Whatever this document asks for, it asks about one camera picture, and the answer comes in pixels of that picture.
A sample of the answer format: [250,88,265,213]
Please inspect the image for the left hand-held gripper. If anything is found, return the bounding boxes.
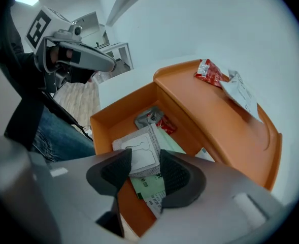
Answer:
[24,6,118,94]

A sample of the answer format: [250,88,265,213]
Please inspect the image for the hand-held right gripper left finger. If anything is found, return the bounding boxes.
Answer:
[45,148,134,238]

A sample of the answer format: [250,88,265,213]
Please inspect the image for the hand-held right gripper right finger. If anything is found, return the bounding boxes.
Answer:
[140,148,286,244]

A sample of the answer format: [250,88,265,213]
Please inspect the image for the white printed leaflet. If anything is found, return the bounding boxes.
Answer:
[219,69,264,124]
[194,147,216,163]

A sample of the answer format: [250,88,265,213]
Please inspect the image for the white square packet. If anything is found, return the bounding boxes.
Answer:
[111,123,163,177]

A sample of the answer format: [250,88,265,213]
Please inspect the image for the green packet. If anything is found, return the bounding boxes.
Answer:
[129,128,188,200]

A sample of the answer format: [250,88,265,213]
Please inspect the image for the grey and red packet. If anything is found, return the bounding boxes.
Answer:
[134,105,165,130]

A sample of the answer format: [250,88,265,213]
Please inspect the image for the orange storage box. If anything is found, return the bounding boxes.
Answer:
[89,59,283,238]

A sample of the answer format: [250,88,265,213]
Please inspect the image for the person's left forearm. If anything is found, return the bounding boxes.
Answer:
[0,6,47,101]

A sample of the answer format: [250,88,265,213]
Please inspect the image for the person's left hand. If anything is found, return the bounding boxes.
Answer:
[49,45,74,66]

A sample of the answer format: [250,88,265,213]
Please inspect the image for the white side table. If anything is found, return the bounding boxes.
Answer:
[98,42,135,72]

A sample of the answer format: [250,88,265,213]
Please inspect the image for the person's blue jeans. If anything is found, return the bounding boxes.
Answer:
[28,105,96,162]

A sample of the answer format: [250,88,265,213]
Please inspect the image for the person's black jacket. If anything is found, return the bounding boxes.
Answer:
[4,93,47,151]

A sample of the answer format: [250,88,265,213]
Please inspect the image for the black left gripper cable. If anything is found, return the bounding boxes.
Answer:
[41,90,94,142]

